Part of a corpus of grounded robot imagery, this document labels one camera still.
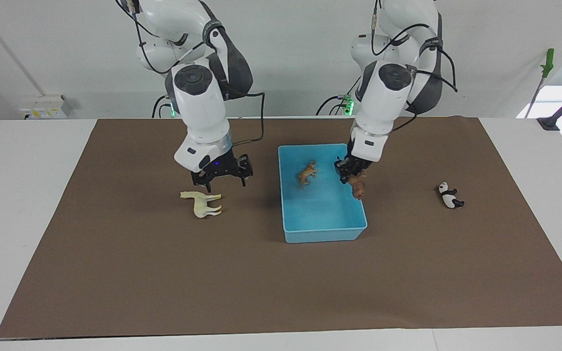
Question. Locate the cream llama toy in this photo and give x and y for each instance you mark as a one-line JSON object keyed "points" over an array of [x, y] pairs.
{"points": [[203, 204]]}

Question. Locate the black and white panda toy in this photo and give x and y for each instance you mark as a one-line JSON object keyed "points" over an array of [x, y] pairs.
{"points": [[450, 196]]}

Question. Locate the brown table mat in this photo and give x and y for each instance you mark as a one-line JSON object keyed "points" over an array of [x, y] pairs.
{"points": [[164, 282]]}

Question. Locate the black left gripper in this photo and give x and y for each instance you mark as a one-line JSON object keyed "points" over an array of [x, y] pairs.
{"points": [[356, 165]]}

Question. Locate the white wall socket box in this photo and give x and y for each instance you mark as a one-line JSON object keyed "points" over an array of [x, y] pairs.
{"points": [[47, 107]]}

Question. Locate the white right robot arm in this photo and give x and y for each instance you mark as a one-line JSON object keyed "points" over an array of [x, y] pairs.
{"points": [[200, 97]]}

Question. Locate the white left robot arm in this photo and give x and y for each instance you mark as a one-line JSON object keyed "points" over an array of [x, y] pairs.
{"points": [[393, 92]]}

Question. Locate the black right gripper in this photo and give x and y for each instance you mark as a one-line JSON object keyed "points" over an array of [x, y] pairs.
{"points": [[222, 166]]}

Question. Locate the orange striped tiger toy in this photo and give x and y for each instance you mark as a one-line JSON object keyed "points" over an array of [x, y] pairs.
{"points": [[306, 174]]}

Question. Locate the brown lion toy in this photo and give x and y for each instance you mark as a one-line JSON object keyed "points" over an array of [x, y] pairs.
{"points": [[358, 187]]}

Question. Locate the light blue storage box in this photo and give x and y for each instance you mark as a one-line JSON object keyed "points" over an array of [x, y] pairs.
{"points": [[325, 214]]}

